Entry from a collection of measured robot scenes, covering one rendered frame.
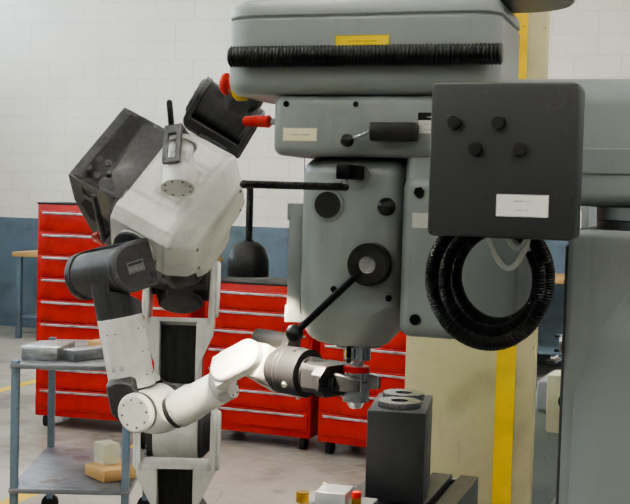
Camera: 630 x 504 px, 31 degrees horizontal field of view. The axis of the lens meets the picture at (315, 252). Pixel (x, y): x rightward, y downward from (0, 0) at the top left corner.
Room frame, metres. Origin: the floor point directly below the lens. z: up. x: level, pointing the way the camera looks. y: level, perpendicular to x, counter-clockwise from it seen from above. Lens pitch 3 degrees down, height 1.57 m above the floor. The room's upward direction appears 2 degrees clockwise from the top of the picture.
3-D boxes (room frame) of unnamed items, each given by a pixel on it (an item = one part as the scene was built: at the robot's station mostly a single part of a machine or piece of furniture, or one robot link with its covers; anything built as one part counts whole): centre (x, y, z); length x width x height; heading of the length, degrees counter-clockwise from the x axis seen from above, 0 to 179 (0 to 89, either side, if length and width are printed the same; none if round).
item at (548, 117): (1.58, -0.26, 1.62); 0.20 x 0.09 x 0.21; 72
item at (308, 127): (1.98, -0.12, 1.68); 0.34 x 0.24 x 0.10; 72
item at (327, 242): (1.99, -0.08, 1.47); 0.21 x 0.19 x 0.32; 162
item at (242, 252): (1.98, 0.12, 1.45); 0.07 x 0.07 x 0.06
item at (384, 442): (2.42, -0.19, 1.04); 0.22 x 0.12 x 0.20; 171
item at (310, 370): (2.05, -0.01, 1.24); 0.13 x 0.12 x 0.10; 139
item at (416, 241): (1.93, -0.26, 1.47); 0.24 x 0.19 x 0.26; 162
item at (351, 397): (1.99, -0.08, 1.23); 0.05 x 0.05 x 0.05
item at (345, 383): (1.97, -0.06, 1.24); 0.06 x 0.02 x 0.03; 49
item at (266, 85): (1.99, -0.09, 1.81); 0.47 x 0.26 x 0.16; 72
